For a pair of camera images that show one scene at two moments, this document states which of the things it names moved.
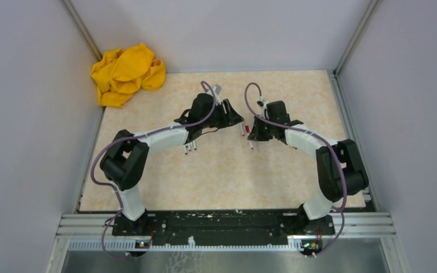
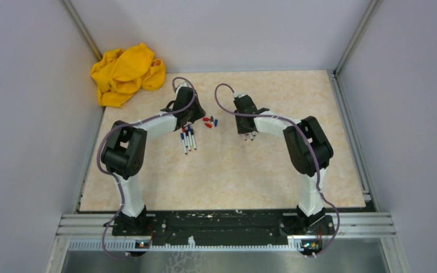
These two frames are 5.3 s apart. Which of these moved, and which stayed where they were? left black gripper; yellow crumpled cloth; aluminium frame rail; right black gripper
Moved: right black gripper; left black gripper
Stayed: aluminium frame rail; yellow crumpled cloth
